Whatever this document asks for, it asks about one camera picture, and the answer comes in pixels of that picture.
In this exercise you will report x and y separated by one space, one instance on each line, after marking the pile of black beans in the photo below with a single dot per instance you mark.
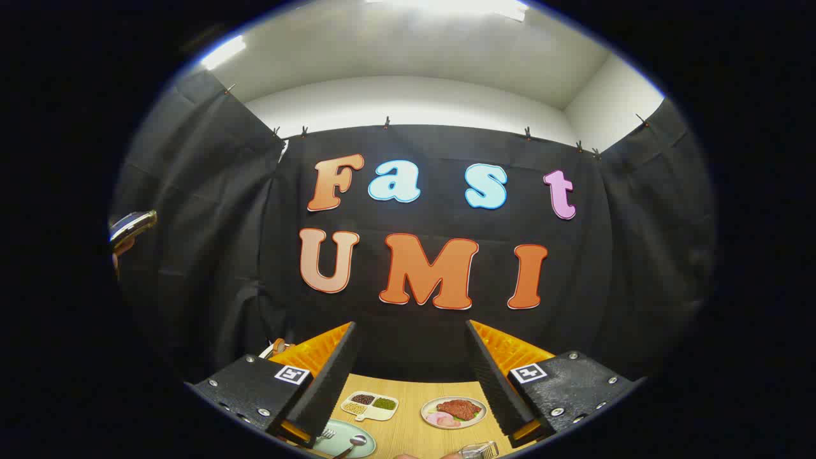
363 399

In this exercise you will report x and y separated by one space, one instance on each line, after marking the row of small cloth clips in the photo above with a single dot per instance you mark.
386 122

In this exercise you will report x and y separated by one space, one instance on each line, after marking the pale pink ham slice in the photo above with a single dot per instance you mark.
437 418

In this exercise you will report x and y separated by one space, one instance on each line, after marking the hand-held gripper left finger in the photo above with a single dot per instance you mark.
331 382

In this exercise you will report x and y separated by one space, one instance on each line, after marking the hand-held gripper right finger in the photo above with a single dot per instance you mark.
494 382

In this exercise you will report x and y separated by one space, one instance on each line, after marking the ceiling light panel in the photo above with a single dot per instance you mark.
223 52

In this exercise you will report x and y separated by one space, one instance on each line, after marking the brown meat slices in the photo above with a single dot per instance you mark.
458 408

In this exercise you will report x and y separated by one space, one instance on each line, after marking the white toaster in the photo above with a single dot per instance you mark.
266 351

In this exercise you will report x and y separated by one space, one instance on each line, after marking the white divided snack tray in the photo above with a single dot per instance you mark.
376 413

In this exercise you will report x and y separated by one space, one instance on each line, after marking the pile of green beans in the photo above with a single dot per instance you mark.
384 403

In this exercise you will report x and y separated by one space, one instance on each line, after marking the dark glossy device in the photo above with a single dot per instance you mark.
131 226

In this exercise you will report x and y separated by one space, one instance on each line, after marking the brown bread slice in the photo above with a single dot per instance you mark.
279 346

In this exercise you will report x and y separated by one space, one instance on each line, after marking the beige plate with food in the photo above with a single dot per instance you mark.
433 408

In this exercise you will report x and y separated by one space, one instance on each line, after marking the pile of yellow beans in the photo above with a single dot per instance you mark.
354 408

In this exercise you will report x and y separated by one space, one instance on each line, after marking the light blue plate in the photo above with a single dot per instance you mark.
344 430

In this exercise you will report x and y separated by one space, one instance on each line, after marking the salmon pink ham slice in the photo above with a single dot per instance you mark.
451 421

